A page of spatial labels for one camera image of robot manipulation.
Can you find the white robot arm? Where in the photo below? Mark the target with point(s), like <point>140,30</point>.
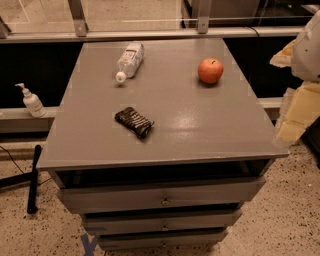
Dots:
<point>305,62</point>

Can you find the bottom grey drawer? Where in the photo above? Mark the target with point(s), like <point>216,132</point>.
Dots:
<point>161,238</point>

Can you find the white pump soap bottle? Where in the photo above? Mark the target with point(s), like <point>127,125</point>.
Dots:
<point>32,102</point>

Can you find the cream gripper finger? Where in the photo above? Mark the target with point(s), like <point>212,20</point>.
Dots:
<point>299,109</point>
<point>283,57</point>

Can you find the middle grey drawer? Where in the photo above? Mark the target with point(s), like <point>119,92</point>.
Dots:
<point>161,222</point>

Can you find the clear plastic water bottle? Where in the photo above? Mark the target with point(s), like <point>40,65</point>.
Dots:
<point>130,61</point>

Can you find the top grey drawer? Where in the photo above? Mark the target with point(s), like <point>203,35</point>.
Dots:
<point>114,199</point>

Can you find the black rxbar chocolate wrapper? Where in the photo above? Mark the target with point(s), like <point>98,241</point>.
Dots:
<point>134,121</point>

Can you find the grey metal railing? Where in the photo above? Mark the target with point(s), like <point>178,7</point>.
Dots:
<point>37,21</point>

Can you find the grey drawer cabinet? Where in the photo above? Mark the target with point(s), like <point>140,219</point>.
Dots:
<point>201,132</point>

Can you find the grey drawer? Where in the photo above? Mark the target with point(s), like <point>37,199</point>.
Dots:
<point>161,222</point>
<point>161,238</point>
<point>114,199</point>

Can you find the black stand leg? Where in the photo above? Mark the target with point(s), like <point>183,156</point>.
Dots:
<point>31,177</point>

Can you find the red apple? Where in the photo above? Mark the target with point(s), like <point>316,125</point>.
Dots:
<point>210,70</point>

